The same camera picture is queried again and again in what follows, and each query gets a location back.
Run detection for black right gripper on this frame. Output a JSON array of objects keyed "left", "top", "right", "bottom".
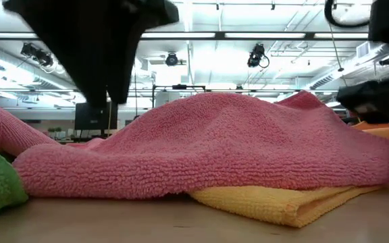
[{"left": 336, "top": 76, "right": 389, "bottom": 187}]

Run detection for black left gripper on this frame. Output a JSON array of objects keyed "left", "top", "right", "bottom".
[{"left": 1, "top": 0, "right": 180, "bottom": 109}]

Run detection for orange microfiber towel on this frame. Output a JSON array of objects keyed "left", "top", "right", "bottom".
[
  {"left": 189, "top": 182, "right": 389, "bottom": 229},
  {"left": 351, "top": 121, "right": 389, "bottom": 141}
]

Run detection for pink microfiber towel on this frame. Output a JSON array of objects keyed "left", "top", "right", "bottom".
[
  {"left": 11, "top": 90, "right": 389, "bottom": 200},
  {"left": 0, "top": 93, "right": 106, "bottom": 158}
]

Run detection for black monitor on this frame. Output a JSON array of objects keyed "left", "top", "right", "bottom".
[{"left": 74, "top": 101, "right": 119, "bottom": 131}]

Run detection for rig light bar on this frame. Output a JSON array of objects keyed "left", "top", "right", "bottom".
[{"left": 0, "top": 31, "right": 371, "bottom": 42}]

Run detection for thin black hanging cable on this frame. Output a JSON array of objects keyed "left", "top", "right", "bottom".
[{"left": 132, "top": 62, "right": 138, "bottom": 119}]

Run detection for black hanging camera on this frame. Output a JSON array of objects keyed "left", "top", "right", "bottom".
[
  {"left": 165, "top": 52, "right": 180, "bottom": 68},
  {"left": 247, "top": 43, "right": 270, "bottom": 69}
]

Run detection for black background rig frame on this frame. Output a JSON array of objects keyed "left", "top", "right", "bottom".
[{"left": 151, "top": 84, "right": 207, "bottom": 112}]

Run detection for hanging pendant cable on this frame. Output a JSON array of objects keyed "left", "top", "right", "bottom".
[{"left": 328, "top": 23, "right": 346, "bottom": 73}]

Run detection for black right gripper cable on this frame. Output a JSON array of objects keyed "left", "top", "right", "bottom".
[{"left": 323, "top": 0, "right": 371, "bottom": 29}]

